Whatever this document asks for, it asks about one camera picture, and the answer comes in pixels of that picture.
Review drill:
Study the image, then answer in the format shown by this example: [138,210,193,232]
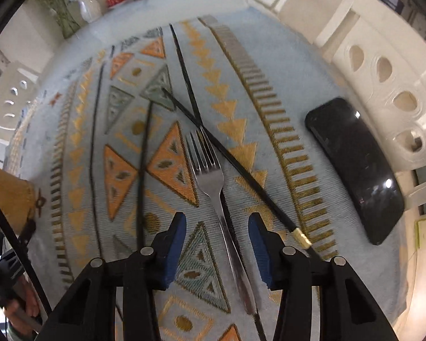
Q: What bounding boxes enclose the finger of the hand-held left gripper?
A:
[18,217,36,253]

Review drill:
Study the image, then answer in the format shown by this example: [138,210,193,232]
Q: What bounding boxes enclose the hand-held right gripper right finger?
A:
[247,212,399,341]

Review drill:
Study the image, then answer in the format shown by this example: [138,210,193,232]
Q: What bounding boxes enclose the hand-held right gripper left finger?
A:
[35,212,187,341]

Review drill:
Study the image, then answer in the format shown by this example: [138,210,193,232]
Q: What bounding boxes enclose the black chopstick gold band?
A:
[137,101,154,254]
[161,86,339,258]

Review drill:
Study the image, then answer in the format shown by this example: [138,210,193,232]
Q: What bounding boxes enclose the metal fork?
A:
[185,130,258,315]

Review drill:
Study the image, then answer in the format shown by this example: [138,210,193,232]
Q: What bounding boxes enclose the person's left hand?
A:
[3,282,43,338]

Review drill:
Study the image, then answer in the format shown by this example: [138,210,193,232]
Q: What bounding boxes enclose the black smartphone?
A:
[304,97,405,246]

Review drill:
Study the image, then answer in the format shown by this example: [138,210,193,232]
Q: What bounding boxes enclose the patterned blue orange tablecloth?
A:
[3,7,412,341]

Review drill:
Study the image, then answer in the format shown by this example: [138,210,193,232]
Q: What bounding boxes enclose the glass vase green branches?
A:
[32,0,82,39]

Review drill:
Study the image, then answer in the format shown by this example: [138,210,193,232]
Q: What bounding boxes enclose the black cable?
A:
[0,189,54,317]

